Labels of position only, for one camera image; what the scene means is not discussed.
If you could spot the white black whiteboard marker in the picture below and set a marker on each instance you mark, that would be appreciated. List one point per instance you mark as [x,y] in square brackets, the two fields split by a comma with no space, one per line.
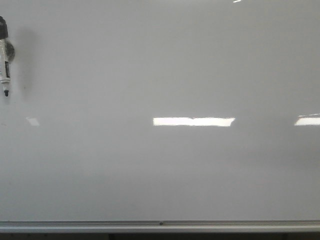
[7,54]

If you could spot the white whiteboard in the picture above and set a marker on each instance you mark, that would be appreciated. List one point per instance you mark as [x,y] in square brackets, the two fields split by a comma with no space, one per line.
[137,110]

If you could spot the aluminium whiteboard frame rail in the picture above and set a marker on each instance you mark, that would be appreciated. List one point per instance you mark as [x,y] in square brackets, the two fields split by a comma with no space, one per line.
[169,226]

